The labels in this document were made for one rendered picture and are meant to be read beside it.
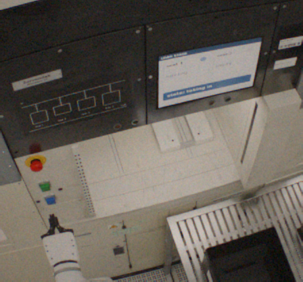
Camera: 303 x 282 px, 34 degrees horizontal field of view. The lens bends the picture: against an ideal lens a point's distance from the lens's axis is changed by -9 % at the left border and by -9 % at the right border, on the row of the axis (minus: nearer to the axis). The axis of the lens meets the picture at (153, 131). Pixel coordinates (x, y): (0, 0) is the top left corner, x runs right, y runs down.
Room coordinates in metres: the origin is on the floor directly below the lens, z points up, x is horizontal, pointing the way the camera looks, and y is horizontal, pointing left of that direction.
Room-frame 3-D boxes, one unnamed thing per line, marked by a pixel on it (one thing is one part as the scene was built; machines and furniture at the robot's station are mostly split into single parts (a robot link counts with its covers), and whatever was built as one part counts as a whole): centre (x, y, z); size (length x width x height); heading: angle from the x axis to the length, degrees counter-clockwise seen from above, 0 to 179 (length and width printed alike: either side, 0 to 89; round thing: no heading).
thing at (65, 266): (0.44, 0.26, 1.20); 0.09 x 0.03 x 0.08; 107
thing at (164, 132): (1.17, -0.10, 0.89); 0.22 x 0.21 x 0.04; 17
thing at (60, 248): (0.50, 0.28, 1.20); 0.11 x 0.10 x 0.07; 17
